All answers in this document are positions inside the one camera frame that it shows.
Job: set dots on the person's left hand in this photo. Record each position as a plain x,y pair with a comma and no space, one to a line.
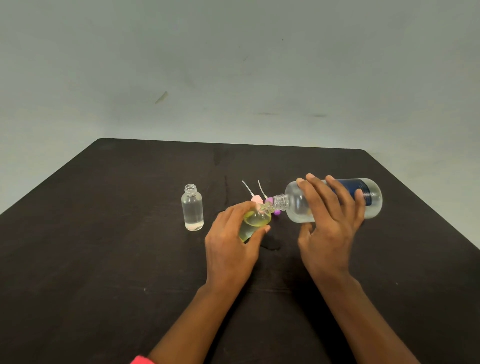
227,251

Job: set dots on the person's right hand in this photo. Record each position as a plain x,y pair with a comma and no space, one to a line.
330,240

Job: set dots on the person's right little finger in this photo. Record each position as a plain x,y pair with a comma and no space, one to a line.
359,206

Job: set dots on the person's right middle finger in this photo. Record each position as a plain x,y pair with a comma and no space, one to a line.
324,197

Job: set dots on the person's left thumb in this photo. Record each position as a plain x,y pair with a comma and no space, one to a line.
259,236

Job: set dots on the person's right thumb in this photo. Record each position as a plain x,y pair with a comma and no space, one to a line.
304,234

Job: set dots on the large clear bottle blue label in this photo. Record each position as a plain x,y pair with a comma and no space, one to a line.
371,198

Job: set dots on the small bottle with yellow liquid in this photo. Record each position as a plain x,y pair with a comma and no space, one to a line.
258,219

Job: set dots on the person's right forearm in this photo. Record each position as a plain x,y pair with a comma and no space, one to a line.
360,318

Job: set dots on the person's left forearm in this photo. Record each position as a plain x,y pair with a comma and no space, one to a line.
195,326

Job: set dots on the purple spray cap with tube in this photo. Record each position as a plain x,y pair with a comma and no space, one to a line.
268,201

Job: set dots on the pink spray cap with tube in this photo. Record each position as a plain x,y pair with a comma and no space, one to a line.
257,198

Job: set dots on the small clear glass bottle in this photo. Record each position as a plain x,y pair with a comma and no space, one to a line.
192,210

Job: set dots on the pink sleeve cuff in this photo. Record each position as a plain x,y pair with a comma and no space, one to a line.
142,360

